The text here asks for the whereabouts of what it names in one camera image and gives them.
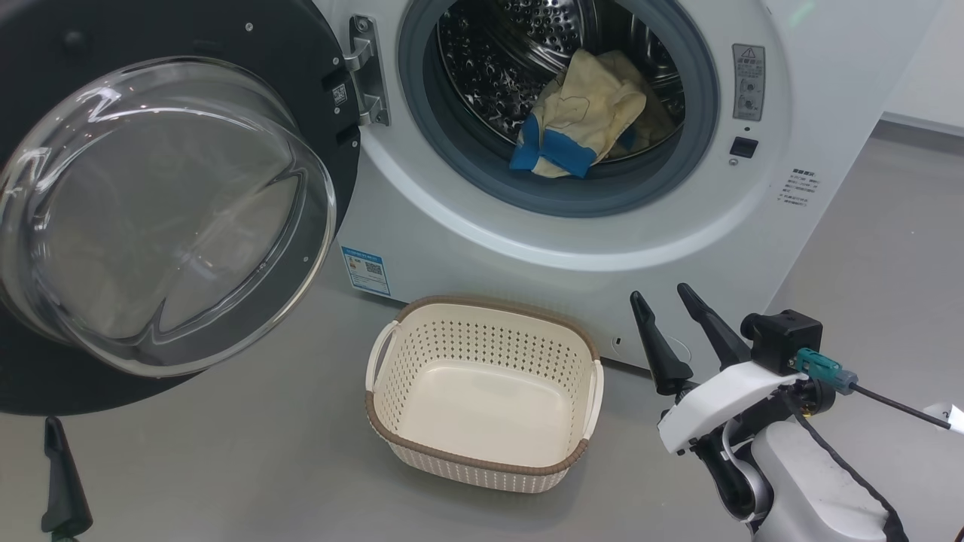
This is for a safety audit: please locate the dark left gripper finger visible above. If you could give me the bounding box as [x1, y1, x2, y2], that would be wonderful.
[41, 416, 93, 537]

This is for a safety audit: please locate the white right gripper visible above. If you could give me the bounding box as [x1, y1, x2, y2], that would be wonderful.
[630, 283, 801, 522]

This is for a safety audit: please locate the cream printed garment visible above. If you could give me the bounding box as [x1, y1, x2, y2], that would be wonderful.
[602, 72, 677, 160]

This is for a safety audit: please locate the cream garment wide blue cuff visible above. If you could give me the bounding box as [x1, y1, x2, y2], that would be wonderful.
[510, 49, 648, 179]

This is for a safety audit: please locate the grey washing machine door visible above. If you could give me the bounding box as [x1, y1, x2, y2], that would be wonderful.
[0, 0, 362, 416]

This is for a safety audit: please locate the white front-load washing machine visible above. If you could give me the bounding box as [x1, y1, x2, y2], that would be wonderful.
[316, 0, 946, 377]

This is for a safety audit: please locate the grey metal mounting bracket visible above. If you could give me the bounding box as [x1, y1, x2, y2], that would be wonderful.
[345, 15, 391, 127]

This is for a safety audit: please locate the cream perforated basket brown rim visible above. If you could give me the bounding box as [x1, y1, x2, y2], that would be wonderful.
[365, 295, 605, 494]

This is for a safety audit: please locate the grey warning sticker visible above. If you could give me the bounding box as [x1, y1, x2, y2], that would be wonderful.
[732, 44, 766, 121]

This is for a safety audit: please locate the blue energy label sticker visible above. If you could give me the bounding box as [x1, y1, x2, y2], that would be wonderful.
[340, 245, 392, 297]

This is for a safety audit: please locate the black cable teal connector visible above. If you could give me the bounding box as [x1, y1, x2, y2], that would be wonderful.
[795, 348, 953, 431]

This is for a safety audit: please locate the white cable tag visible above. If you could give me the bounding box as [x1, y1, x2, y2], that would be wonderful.
[923, 403, 964, 436]

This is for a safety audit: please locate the black sleeved arm cable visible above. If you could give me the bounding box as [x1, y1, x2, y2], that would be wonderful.
[783, 388, 910, 542]

